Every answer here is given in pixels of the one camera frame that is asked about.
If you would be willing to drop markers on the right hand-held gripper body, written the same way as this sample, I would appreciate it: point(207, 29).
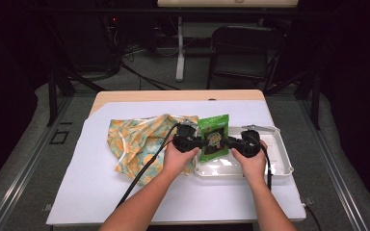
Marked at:
point(249, 146)

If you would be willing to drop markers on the person's left hand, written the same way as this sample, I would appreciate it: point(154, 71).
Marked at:
point(176, 160)

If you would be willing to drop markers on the white desk leg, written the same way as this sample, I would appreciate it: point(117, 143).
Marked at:
point(180, 54)

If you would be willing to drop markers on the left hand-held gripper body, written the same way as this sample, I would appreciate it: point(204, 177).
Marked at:
point(186, 142)

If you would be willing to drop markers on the black folding chair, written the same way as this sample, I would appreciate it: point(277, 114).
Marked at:
point(247, 61)

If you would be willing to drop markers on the orange fruit print fabric bag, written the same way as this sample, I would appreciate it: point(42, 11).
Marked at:
point(135, 138)

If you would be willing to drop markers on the white table sheet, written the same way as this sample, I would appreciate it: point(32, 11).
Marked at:
point(93, 186)

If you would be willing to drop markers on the white plastic tray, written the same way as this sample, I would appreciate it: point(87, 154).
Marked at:
point(279, 150)

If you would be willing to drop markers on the green snack packet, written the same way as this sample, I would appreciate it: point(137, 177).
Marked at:
point(213, 126)

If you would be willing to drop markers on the person's right hand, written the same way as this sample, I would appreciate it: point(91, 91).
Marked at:
point(253, 166)

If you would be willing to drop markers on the black metal stand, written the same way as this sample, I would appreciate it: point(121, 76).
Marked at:
point(316, 99)
point(53, 93)

